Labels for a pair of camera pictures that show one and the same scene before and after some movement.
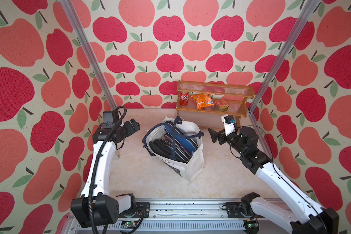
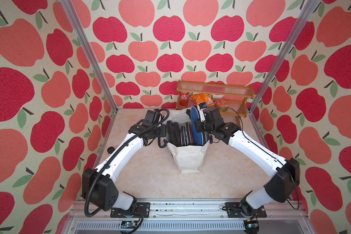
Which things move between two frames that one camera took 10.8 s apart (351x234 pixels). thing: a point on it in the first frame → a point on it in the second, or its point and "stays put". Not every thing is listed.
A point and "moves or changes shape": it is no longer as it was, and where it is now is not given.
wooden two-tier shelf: x=239 y=109 stays put
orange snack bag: x=202 y=100 stays put
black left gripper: x=130 y=128 → x=164 y=132
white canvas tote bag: x=177 y=144 moves or changes shape
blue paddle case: x=188 y=143 → x=195 y=116
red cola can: x=184 y=98 stays put
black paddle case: x=160 y=147 → x=174 y=133
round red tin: x=221 y=105 stays put
